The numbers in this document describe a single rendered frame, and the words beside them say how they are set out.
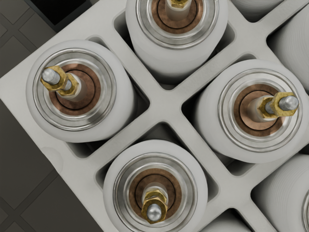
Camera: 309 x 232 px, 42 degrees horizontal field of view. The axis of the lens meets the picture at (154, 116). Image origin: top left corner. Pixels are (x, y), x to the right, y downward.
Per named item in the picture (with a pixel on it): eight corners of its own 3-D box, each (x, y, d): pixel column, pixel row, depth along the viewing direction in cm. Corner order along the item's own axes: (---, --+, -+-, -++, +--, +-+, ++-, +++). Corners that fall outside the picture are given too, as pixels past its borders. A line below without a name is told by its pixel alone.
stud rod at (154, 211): (159, 204, 34) (159, 223, 27) (147, 201, 35) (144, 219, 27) (162, 193, 35) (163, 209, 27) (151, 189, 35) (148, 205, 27)
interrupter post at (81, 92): (94, 91, 37) (88, 87, 34) (74, 108, 37) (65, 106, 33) (77, 71, 37) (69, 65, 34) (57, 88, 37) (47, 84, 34)
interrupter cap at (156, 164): (208, 167, 36) (209, 167, 36) (181, 248, 36) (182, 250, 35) (128, 140, 37) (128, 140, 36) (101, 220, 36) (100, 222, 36)
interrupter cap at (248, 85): (201, 96, 37) (202, 95, 36) (271, 53, 37) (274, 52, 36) (244, 168, 36) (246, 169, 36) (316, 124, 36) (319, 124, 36)
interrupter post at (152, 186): (172, 185, 36) (173, 190, 33) (163, 211, 36) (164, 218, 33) (146, 176, 36) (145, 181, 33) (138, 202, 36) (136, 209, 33)
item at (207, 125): (176, 106, 54) (185, 92, 36) (237, 69, 55) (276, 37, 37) (214, 167, 54) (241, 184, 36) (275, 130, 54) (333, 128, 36)
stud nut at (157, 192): (161, 214, 33) (161, 217, 32) (141, 209, 33) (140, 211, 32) (168, 191, 33) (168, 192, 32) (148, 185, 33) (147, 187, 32)
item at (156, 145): (201, 151, 54) (223, 160, 36) (179, 220, 54) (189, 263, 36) (134, 129, 54) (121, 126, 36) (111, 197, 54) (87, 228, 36)
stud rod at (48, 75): (79, 88, 35) (58, 76, 28) (71, 95, 35) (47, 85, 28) (72, 79, 35) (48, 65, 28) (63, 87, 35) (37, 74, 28)
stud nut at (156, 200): (162, 225, 29) (162, 228, 28) (139, 218, 29) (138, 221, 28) (169, 198, 29) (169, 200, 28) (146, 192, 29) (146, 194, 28)
